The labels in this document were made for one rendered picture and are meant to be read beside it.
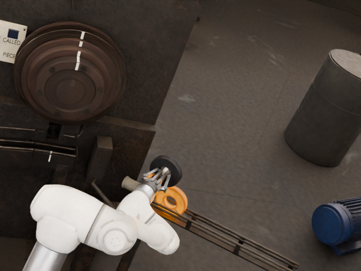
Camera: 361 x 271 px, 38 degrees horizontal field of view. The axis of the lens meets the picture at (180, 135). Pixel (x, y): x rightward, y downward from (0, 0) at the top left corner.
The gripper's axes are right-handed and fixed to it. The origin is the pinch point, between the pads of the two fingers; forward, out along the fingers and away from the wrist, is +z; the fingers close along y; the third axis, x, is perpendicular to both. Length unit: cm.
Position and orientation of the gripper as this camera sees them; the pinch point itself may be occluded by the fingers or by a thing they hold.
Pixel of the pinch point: (167, 169)
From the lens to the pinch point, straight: 239.8
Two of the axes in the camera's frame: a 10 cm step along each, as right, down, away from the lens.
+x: 3.1, -7.6, -5.8
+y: 8.6, 4.9, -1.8
